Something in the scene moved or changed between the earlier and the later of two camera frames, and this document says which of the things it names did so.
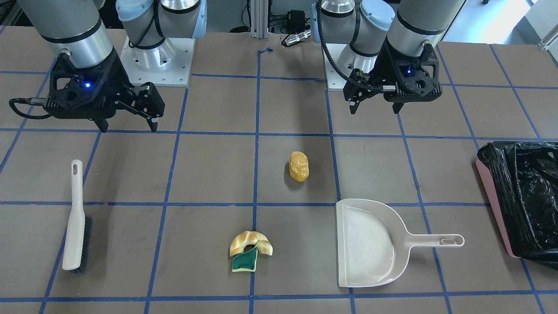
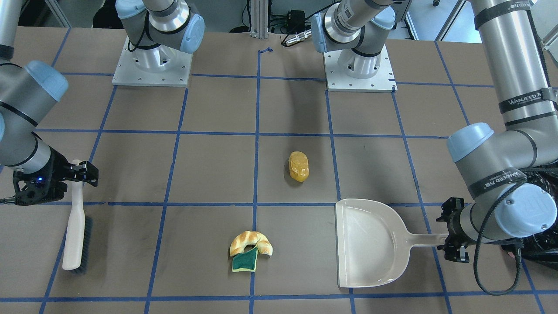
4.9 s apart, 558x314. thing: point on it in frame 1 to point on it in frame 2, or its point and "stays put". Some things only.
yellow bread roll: x=298 y=166 stays put
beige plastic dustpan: x=373 y=246 stays put
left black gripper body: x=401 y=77 to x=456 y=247
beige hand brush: x=78 y=239 stays put
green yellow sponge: x=246 y=261 stays put
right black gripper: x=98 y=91 to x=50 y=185
